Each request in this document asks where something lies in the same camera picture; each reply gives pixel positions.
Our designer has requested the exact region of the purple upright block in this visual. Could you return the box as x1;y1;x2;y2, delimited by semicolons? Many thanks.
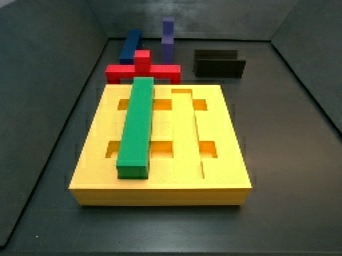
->
162;17;174;64

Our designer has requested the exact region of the red cross-shaped block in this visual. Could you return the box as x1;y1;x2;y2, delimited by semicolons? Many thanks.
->
106;50;182;84

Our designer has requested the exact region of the blue long bar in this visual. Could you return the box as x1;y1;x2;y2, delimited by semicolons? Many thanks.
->
119;29;142;64

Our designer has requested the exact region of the black slotted block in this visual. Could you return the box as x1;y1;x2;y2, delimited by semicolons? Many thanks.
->
194;50;246;78

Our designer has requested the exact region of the green long bar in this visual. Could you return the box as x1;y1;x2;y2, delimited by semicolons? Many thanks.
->
116;77;154;179

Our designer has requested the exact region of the yellow slotted board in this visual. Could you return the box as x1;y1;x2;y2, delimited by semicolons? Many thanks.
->
69;84;251;206

